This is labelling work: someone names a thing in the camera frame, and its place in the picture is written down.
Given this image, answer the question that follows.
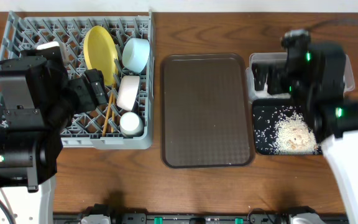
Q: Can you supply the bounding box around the yellow plate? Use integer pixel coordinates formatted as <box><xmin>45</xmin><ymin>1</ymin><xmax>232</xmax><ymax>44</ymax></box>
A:
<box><xmin>83</xmin><ymin>26</ymin><xmax>118</xmax><ymax>86</ymax></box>

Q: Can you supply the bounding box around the wooden chopstick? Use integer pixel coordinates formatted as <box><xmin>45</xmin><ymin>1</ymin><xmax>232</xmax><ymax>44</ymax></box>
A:
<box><xmin>102</xmin><ymin>93</ymin><xmax>114</xmax><ymax>137</ymax></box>
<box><xmin>109</xmin><ymin>83</ymin><xmax>116</xmax><ymax>133</ymax></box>

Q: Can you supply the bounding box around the white bowl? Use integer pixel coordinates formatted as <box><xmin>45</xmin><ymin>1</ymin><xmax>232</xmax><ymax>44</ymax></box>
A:
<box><xmin>116</xmin><ymin>75</ymin><xmax>140</xmax><ymax>111</ymax></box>

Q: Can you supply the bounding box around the light blue bowl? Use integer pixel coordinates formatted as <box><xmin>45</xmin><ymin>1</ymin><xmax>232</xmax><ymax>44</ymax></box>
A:
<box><xmin>122</xmin><ymin>38</ymin><xmax>150</xmax><ymax>73</ymax></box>

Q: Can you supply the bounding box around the white cup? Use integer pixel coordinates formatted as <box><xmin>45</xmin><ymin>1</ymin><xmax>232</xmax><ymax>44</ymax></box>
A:
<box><xmin>120</xmin><ymin>112</ymin><xmax>144</xmax><ymax>138</ymax></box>

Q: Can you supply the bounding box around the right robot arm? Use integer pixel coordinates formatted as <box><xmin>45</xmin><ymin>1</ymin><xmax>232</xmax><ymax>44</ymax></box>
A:
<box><xmin>250</xmin><ymin>41</ymin><xmax>358</xmax><ymax>223</ymax></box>

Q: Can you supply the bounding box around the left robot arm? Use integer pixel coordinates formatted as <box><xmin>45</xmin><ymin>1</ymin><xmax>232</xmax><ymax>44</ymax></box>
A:
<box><xmin>0</xmin><ymin>47</ymin><xmax>108</xmax><ymax>223</ymax></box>

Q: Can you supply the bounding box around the black waste tray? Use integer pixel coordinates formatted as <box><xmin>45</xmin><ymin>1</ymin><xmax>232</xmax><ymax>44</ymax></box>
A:
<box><xmin>252</xmin><ymin>98</ymin><xmax>323</xmax><ymax>156</ymax></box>

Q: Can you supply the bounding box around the clear plastic bin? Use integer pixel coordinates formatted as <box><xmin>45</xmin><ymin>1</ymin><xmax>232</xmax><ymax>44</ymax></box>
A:
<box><xmin>246</xmin><ymin>52</ymin><xmax>356</xmax><ymax>102</ymax></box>

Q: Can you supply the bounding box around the grey dish rack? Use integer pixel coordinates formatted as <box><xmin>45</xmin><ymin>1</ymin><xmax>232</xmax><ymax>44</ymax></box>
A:
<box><xmin>0</xmin><ymin>12</ymin><xmax>155</xmax><ymax>150</ymax></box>

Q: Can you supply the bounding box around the spilled rice pile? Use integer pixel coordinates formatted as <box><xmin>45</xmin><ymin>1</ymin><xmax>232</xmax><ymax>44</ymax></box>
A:
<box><xmin>255</xmin><ymin>105</ymin><xmax>321</xmax><ymax>155</ymax></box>

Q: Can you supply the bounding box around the brown serving tray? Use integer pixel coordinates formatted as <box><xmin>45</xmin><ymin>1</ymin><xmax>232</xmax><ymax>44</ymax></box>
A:
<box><xmin>160</xmin><ymin>53</ymin><xmax>255</xmax><ymax>169</ymax></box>

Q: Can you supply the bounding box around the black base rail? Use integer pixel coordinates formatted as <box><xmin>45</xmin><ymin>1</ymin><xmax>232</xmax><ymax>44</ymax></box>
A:
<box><xmin>53</xmin><ymin>204</ymin><xmax>349</xmax><ymax>224</ymax></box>

